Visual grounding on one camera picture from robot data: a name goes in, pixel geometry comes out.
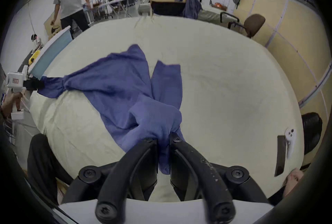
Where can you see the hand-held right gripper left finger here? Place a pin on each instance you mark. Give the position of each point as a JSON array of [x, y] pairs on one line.
[[134, 163]]

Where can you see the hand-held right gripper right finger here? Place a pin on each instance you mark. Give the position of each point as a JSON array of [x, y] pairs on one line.
[[193, 165]]

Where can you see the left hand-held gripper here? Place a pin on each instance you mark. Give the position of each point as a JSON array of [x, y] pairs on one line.
[[15, 81]]

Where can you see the dark blue shirt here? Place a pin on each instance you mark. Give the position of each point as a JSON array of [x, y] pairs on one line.
[[124, 93]]

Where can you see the person's left hand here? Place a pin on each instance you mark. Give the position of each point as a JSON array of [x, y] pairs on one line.
[[11, 102]]

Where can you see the pale blue panel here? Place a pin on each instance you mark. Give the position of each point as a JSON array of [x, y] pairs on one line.
[[50, 53]]

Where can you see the person's legs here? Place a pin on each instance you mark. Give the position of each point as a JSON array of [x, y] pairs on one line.
[[41, 163]]

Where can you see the black phone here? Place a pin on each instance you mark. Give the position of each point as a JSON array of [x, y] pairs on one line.
[[280, 155]]

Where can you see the bed with beige sheet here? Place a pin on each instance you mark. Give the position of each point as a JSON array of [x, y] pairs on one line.
[[228, 82], [212, 16]]

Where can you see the white hand controller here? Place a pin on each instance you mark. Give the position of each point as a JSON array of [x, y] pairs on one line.
[[290, 139]]

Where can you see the black chair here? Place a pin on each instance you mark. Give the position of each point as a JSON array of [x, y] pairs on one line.
[[312, 132]]

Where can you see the brown office chair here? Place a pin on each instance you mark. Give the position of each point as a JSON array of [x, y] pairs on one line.
[[255, 23]]

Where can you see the blue cloth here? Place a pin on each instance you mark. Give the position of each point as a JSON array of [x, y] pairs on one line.
[[192, 7]]

